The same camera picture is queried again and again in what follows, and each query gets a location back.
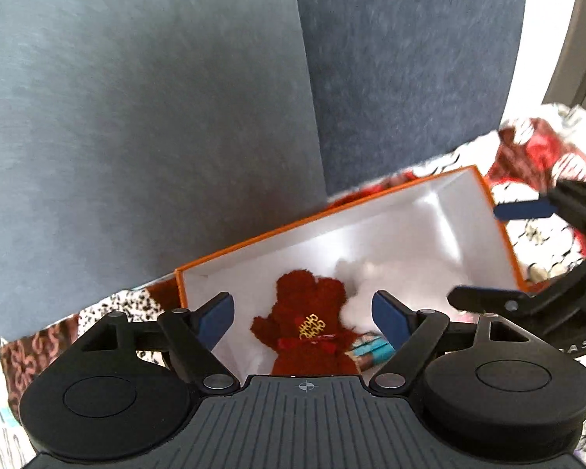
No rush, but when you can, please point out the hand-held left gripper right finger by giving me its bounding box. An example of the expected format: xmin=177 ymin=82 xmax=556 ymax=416
xmin=368 ymin=290 xmax=543 ymax=394

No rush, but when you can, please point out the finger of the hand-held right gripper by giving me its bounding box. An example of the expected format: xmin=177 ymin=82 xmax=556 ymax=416
xmin=493 ymin=180 xmax=586 ymax=230
xmin=447 ymin=254 xmax=586 ymax=319

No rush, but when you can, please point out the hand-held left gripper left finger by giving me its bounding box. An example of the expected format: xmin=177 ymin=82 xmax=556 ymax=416
xmin=71 ymin=292 xmax=240 ymax=392

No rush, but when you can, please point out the teal striped item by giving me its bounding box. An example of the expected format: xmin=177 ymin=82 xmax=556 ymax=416
xmin=347 ymin=332 xmax=396 ymax=372

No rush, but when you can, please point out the white fluffy plush keychain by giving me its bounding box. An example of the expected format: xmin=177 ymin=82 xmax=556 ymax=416
xmin=332 ymin=256 xmax=396 ymax=328

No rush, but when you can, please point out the red plush toy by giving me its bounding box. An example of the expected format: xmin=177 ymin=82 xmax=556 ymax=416
xmin=250 ymin=270 xmax=367 ymax=376

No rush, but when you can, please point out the orange cardboard box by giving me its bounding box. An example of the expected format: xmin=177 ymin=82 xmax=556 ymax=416
xmin=175 ymin=165 xmax=531 ymax=382

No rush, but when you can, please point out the red floral printed blanket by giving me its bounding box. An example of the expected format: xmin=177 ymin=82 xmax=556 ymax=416
xmin=0 ymin=104 xmax=586 ymax=469

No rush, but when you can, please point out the dark blue headboard panel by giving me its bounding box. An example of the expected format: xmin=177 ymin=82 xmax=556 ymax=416
xmin=290 ymin=0 xmax=528 ymax=196

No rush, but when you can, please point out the light grey headboard panel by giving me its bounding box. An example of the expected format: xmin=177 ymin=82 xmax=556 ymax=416
xmin=0 ymin=0 xmax=328 ymax=343

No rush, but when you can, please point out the grey frame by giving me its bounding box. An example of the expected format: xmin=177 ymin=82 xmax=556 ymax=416
xmin=542 ymin=0 xmax=586 ymax=108

